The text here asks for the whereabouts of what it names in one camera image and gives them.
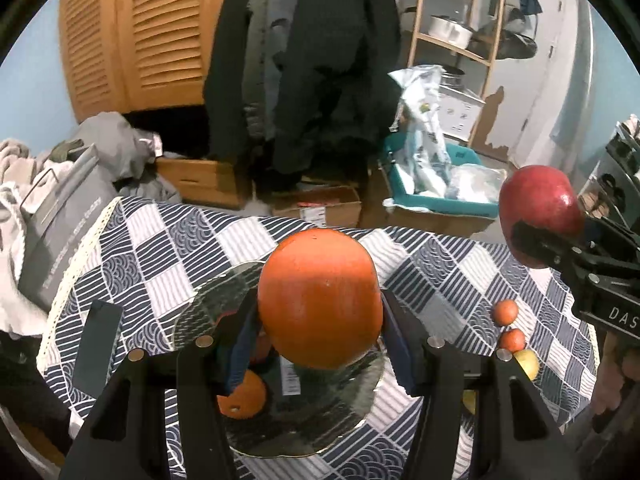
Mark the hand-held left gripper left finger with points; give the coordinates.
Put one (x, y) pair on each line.
(240, 355)

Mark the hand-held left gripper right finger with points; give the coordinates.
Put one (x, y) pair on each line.
(397, 345)

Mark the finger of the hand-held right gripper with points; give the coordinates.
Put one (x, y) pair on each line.
(547, 246)
(612, 240)

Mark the orange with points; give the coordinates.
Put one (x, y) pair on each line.
(245, 395)
(320, 300)

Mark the large red apple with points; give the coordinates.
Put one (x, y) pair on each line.
(540, 200)

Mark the small tangerine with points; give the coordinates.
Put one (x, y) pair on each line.
(512, 341)
(505, 311)

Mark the clear glass plate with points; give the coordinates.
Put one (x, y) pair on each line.
(310, 420)

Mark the person's right hand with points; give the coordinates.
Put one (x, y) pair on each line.
(607, 375)

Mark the group of shoes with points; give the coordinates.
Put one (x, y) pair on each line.
(612, 185)

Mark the clear plastic bag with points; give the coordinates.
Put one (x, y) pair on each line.
(475, 182)

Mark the grey shoe rack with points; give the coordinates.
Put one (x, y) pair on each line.
(620, 132)

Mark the teal plastic basket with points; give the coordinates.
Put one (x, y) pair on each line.
(440, 205)

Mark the blue white patterned tablecloth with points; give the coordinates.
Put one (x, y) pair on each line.
(175, 260)

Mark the large cardboard box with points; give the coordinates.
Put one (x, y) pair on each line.
(430, 222)

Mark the small labelled cardboard box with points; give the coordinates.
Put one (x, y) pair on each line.
(340, 210)

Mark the white patterned box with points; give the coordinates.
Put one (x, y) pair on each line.
(462, 112)

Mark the white door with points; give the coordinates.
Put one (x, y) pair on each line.
(540, 85)

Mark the white patterned bag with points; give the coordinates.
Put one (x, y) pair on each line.
(425, 135)

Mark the wooden drawer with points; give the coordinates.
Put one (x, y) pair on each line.
(200, 180)

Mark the dark metal pot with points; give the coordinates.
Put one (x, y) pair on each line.
(452, 77)

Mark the dark hanging bags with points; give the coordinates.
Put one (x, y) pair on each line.
(520, 45)

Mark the grey tote bag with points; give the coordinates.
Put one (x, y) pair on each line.
(65, 220)

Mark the white cooking pot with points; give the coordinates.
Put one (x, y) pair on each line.
(450, 32)

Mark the dark blue hanging cloth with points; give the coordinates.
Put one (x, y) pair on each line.
(530, 2)

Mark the grey clothing pile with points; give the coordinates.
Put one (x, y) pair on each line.
(110, 140)

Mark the black hooded coat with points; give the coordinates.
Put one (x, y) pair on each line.
(340, 85)

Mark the wooden shelf rack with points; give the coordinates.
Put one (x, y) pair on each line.
(417, 10)

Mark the black jacket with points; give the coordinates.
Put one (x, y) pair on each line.
(225, 85)

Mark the beige clothing pile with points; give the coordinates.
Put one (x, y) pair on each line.
(15, 200)

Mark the grey coat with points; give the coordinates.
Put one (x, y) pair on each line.
(260, 60)

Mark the wooden louvred wardrobe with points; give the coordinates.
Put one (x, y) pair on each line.
(150, 35)

